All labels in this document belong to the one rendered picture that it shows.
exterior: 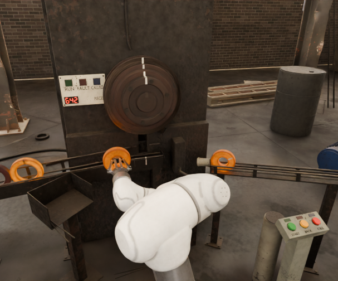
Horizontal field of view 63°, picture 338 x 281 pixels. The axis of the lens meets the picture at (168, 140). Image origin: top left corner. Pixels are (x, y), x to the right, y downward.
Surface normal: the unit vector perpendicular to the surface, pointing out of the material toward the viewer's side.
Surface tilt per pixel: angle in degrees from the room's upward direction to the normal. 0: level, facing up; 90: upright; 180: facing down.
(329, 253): 1
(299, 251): 90
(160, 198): 6
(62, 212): 5
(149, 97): 90
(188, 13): 90
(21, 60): 90
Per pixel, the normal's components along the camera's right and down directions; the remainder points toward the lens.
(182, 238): 0.69, 0.11
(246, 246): 0.00, -0.90
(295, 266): 0.27, 0.41
